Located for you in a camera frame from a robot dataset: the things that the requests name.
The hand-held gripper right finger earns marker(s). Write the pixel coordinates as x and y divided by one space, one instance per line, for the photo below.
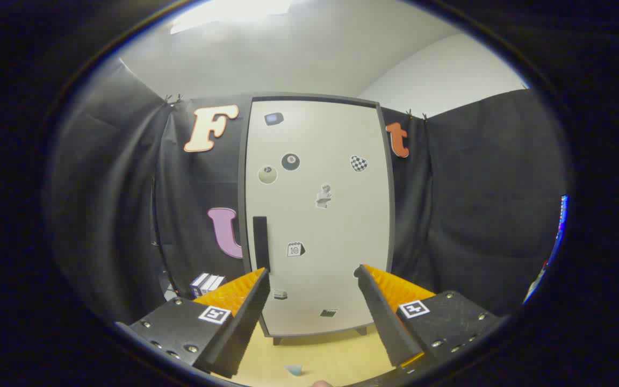
387 328

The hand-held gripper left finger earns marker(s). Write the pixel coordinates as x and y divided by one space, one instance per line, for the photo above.
245 328

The white cabinet door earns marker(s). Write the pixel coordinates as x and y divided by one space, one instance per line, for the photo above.
331 231

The white and purple boxes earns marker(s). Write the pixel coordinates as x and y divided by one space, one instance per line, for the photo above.
204 282

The grey cabinet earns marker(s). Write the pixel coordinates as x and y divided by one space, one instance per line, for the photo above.
243 177

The black backdrop cloth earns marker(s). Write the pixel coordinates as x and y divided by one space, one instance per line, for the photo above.
476 204

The computer monitor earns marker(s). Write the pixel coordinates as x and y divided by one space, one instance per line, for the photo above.
563 215

